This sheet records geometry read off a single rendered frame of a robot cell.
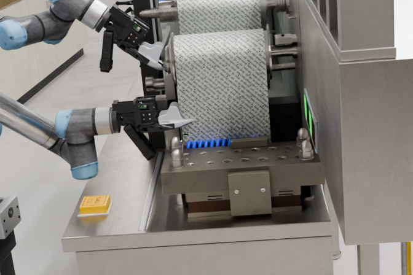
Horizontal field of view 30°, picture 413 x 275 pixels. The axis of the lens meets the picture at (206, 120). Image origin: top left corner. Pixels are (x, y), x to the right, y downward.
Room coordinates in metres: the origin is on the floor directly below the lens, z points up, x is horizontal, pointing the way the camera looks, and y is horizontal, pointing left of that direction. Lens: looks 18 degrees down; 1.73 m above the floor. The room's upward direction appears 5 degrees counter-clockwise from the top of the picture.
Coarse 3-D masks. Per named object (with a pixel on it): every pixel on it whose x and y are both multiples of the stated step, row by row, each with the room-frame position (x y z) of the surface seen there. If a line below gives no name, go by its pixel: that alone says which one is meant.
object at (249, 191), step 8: (232, 176) 1.73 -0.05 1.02; (240, 176) 1.73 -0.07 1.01; (248, 176) 1.73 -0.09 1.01; (256, 176) 1.72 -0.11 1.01; (264, 176) 1.72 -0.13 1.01; (232, 184) 1.73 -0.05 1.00; (240, 184) 1.73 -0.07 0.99; (248, 184) 1.73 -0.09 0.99; (256, 184) 1.72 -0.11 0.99; (264, 184) 1.72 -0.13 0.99; (232, 192) 1.73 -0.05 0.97; (240, 192) 1.73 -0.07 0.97; (248, 192) 1.73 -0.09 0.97; (256, 192) 1.72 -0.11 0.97; (264, 192) 1.72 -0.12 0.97; (232, 200) 1.73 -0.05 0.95; (240, 200) 1.73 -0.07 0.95; (248, 200) 1.73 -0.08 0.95; (256, 200) 1.72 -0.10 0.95; (264, 200) 1.72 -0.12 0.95; (232, 208) 1.73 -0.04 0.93; (240, 208) 1.73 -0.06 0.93; (248, 208) 1.73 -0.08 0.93; (256, 208) 1.72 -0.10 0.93; (264, 208) 1.72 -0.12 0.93
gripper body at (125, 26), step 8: (112, 8) 2.01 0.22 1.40; (104, 16) 2.00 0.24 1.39; (112, 16) 2.01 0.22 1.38; (120, 16) 2.01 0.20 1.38; (128, 16) 2.02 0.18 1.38; (104, 24) 2.01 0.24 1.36; (112, 24) 2.01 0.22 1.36; (120, 24) 2.01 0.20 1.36; (128, 24) 1.99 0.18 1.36; (136, 24) 1.99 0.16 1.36; (120, 32) 2.01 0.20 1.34; (128, 32) 1.99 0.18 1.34; (136, 32) 2.00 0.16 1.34; (144, 32) 1.99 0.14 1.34; (120, 40) 2.00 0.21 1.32; (128, 40) 2.00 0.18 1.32; (136, 40) 2.00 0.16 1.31; (120, 48) 1.99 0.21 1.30; (136, 48) 2.04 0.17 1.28
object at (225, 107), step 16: (192, 80) 1.95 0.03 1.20; (208, 80) 1.95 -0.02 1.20; (224, 80) 1.94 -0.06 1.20; (240, 80) 1.94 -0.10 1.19; (256, 80) 1.94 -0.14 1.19; (192, 96) 1.95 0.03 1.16; (208, 96) 1.95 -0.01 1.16; (224, 96) 1.94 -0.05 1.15; (240, 96) 1.94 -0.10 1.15; (256, 96) 1.94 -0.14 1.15; (192, 112) 1.95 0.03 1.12; (208, 112) 1.95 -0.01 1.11; (224, 112) 1.94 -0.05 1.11; (240, 112) 1.94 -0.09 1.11; (256, 112) 1.94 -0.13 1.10; (192, 128) 1.95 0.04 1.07; (208, 128) 1.95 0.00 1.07; (224, 128) 1.95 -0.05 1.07; (240, 128) 1.94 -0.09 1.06; (256, 128) 1.94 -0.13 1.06
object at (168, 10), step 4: (176, 0) 2.26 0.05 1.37; (160, 4) 2.25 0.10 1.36; (164, 4) 2.25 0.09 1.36; (168, 4) 2.25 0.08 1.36; (172, 4) 2.24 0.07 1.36; (176, 4) 2.24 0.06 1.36; (160, 8) 2.24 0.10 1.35; (164, 8) 2.24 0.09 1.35; (168, 8) 2.24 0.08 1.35; (172, 8) 2.24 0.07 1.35; (176, 8) 2.24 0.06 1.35; (160, 12) 2.24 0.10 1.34; (164, 12) 2.24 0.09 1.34; (168, 12) 2.23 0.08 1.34; (172, 12) 2.24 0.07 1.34; (176, 12) 2.23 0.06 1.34; (160, 16) 2.24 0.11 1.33; (164, 16) 2.24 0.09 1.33; (168, 16) 2.24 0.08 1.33; (172, 16) 2.24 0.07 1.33; (176, 16) 2.23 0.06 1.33; (160, 20) 2.24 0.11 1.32; (164, 20) 2.24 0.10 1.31; (168, 20) 2.24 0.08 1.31; (172, 20) 2.24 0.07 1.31; (176, 20) 2.24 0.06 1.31
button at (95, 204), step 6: (84, 198) 1.89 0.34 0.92; (90, 198) 1.89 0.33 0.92; (96, 198) 1.88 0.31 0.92; (102, 198) 1.88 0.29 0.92; (108, 198) 1.88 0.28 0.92; (84, 204) 1.85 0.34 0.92; (90, 204) 1.85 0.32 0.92; (96, 204) 1.84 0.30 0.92; (102, 204) 1.84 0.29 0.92; (108, 204) 1.87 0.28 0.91; (84, 210) 1.84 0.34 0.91; (90, 210) 1.84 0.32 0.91; (96, 210) 1.83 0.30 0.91; (102, 210) 1.83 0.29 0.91
